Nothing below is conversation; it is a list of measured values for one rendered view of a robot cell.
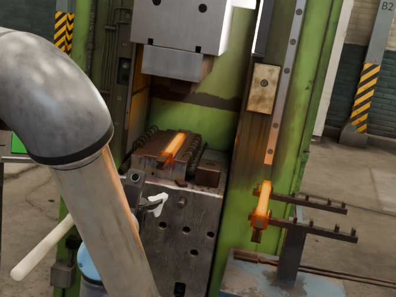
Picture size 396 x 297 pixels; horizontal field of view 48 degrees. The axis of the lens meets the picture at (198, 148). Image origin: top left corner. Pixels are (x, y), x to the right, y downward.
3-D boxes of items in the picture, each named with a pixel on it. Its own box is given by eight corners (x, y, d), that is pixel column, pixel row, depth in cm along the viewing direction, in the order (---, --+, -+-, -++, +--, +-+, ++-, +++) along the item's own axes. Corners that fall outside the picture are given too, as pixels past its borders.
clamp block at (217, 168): (217, 188, 155) (220, 171, 153) (194, 184, 155) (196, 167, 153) (220, 177, 166) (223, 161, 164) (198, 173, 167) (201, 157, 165)
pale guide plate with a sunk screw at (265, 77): (271, 114, 157) (280, 67, 153) (246, 110, 158) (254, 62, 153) (270, 114, 159) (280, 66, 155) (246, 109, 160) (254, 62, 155)
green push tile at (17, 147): (36, 153, 142) (37, 131, 144) (11, 152, 140) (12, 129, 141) (36, 154, 144) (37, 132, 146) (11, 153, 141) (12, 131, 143)
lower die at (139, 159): (184, 182, 156) (187, 159, 153) (129, 171, 157) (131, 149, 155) (199, 151, 196) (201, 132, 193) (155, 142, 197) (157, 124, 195)
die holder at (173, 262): (203, 308, 161) (223, 196, 149) (102, 287, 164) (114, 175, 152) (216, 238, 215) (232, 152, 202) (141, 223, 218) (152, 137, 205)
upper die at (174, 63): (198, 82, 146) (203, 53, 143) (140, 72, 147) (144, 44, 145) (211, 71, 186) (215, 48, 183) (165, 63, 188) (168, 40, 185)
